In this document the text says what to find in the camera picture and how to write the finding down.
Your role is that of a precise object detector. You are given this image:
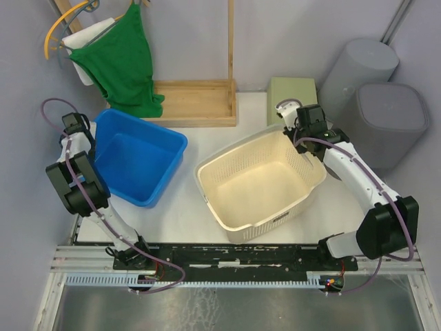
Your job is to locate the pale green plastic tray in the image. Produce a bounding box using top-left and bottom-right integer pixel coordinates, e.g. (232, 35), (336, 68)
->
(267, 77), (318, 126)

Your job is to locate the blue plastic tub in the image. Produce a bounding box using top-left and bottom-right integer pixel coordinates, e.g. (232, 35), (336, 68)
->
(94, 108), (187, 208)

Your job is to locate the grey slotted laundry basket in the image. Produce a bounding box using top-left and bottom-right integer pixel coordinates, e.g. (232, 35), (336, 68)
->
(333, 83), (429, 176)

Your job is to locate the grey round plastic bin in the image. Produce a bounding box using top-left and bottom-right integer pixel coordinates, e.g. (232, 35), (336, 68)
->
(318, 39), (400, 121)

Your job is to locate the cream plastic basket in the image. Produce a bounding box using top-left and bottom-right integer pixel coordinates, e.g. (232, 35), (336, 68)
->
(195, 126), (327, 244)

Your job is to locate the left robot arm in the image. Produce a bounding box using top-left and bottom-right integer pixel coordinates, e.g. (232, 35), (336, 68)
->
(45, 112), (154, 270)

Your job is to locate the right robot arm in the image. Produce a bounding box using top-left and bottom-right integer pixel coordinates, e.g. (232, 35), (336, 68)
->
(275, 99), (419, 270)

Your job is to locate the green cloth garment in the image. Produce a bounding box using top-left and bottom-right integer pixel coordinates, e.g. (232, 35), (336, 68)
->
(70, 2), (165, 118)

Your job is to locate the yellow clothes hanger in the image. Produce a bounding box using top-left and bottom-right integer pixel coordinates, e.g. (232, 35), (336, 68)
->
(43, 1), (87, 60)

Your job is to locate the white towel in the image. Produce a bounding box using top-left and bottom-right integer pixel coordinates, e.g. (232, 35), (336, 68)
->
(61, 18), (115, 86)

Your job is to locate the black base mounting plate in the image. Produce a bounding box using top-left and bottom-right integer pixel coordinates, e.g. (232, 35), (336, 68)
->
(105, 243), (358, 283)

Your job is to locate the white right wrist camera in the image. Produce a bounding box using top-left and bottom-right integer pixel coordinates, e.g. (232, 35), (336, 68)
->
(275, 98), (302, 130)

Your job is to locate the wooden frame tray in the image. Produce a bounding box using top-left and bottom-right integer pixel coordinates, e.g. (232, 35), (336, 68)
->
(146, 79), (237, 128)

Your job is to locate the wooden slanted post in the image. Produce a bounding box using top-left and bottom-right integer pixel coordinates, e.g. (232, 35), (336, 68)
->
(49, 0), (86, 41)

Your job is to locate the aluminium frame rail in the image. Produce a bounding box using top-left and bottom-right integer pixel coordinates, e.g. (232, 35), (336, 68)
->
(51, 244), (424, 275)

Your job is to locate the wooden upright post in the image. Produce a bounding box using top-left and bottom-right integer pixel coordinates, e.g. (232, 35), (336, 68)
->
(227, 0), (234, 83)

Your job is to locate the light blue cable duct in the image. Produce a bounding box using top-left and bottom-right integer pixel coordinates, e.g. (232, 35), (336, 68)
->
(65, 272), (339, 289)

